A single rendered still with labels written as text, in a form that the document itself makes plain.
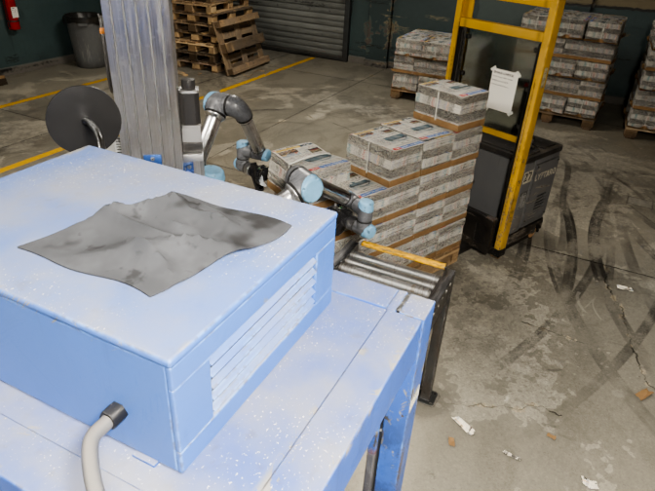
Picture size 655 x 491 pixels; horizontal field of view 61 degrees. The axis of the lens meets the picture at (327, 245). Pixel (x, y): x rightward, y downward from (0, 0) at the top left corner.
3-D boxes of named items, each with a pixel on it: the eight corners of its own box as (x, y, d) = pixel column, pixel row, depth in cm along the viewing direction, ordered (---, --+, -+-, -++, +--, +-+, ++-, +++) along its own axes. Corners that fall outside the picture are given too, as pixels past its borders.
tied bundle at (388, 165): (344, 169, 355) (346, 133, 343) (375, 159, 373) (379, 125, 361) (388, 189, 331) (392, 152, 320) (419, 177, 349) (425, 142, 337)
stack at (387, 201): (272, 305, 365) (272, 189, 323) (395, 251, 433) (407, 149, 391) (309, 336, 340) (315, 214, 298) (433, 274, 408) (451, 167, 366)
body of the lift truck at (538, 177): (435, 220, 482) (450, 131, 441) (474, 204, 514) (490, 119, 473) (504, 254, 437) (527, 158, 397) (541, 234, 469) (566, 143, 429)
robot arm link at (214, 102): (194, 185, 288) (230, 90, 296) (171, 179, 294) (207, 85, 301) (206, 192, 300) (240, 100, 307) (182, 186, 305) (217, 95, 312)
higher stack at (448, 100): (394, 251, 432) (415, 83, 367) (419, 240, 450) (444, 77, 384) (432, 274, 408) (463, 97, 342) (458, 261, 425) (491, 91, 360)
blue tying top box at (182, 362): (103, 224, 131) (90, 143, 121) (333, 301, 109) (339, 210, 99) (-97, 331, 96) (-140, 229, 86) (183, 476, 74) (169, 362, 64)
